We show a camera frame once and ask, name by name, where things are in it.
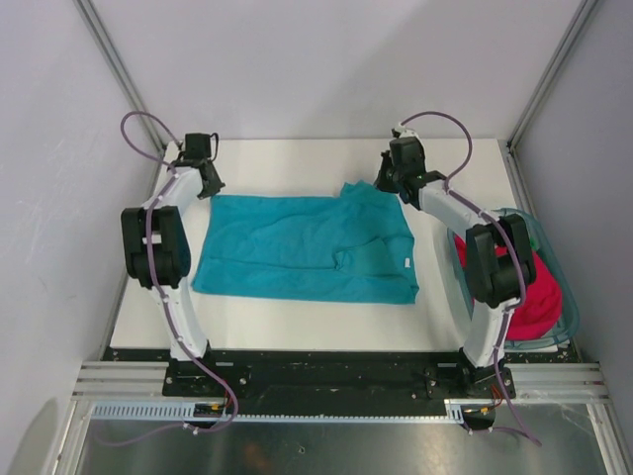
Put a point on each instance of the left aluminium corner post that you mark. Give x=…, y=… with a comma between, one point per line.
x=105, y=44

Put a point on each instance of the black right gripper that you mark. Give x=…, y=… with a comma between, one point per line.
x=382, y=180

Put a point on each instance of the magenta red t-shirt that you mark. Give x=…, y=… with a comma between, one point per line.
x=540, y=312

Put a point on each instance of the teal t-shirt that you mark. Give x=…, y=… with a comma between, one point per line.
x=353, y=248

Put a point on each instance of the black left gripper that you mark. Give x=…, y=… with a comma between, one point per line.
x=214, y=187

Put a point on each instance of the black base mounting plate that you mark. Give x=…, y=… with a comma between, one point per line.
x=339, y=384

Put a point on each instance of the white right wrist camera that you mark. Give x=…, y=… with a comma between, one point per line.
x=403, y=132

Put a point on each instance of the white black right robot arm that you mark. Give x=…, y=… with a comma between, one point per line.
x=499, y=260

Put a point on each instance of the clear blue plastic bin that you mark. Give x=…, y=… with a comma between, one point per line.
x=568, y=323

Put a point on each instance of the aluminium corner post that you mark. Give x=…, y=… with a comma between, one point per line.
x=105, y=44
x=554, y=68

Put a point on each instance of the right aluminium corner post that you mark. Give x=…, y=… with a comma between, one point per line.
x=554, y=68

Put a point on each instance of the aluminium frame rail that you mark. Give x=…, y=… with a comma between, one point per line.
x=124, y=381

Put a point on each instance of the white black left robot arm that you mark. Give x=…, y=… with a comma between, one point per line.
x=156, y=248

